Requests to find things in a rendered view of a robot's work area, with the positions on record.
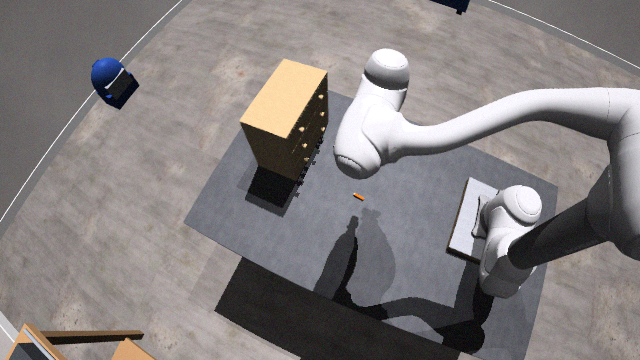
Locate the small wooden chest of drawers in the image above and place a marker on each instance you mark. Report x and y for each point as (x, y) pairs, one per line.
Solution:
(273, 113)

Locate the brown wooden drawer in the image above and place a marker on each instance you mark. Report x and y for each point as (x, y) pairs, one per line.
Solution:
(300, 146)
(319, 114)
(318, 96)
(300, 126)
(303, 159)
(321, 126)

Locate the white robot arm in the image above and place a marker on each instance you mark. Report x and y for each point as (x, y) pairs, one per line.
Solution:
(372, 135)

